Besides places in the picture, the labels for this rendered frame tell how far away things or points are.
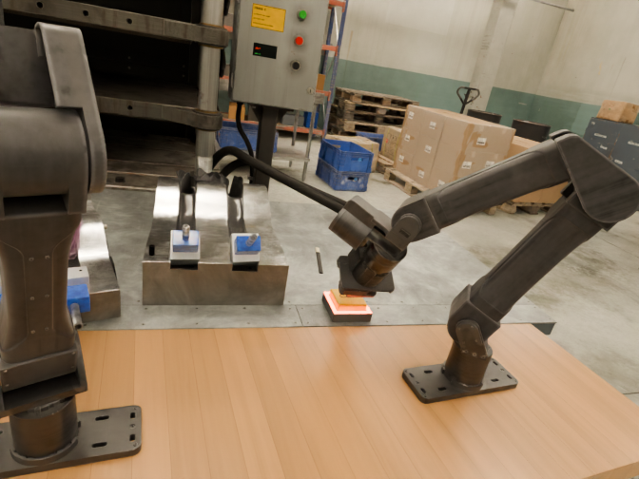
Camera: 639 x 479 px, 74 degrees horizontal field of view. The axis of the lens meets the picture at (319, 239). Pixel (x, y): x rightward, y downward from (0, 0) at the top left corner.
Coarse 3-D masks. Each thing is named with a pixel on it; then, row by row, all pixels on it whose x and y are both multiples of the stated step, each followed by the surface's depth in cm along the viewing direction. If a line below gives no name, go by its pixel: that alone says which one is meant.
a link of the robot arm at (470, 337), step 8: (464, 320) 65; (472, 320) 64; (456, 328) 65; (464, 328) 64; (472, 328) 64; (464, 336) 65; (472, 336) 64; (480, 336) 64; (464, 344) 65; (472, 344) 65; (480, 344) 65; (464, 352) 66; (472, 352) 66; (480, 352) 65
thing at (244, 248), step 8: (232, 240) 79; (240, 240) 75; (248, 240) 72; (256, 240) 76; (232, 248) 79; (240, 248) 75; (248, 248) 75; (256, 248) 76; (232, 256) 78; (240, 256) 79; (248, 256) 79; (256, 256) 80; (240, 264) 82
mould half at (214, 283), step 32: (160, 192) 97; (224, 192) 103; (256, 192) 106; (160, 224) 90; (224, 224) 96; (256, 224) 98; (160, 256) 76; (224, 256) 80; (160, 288) 76; (192, 288) 78; (224, 288) 80; (256, 288) 81
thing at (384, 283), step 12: (348, 264) 77; (360, 264) 73; (348, 276) 76; (360, 276) 74; (372, 276) 72; (384, 276) 72; (348, 288) 74; (360, 288) 75; (372, 288) 76; (384, 288) 76
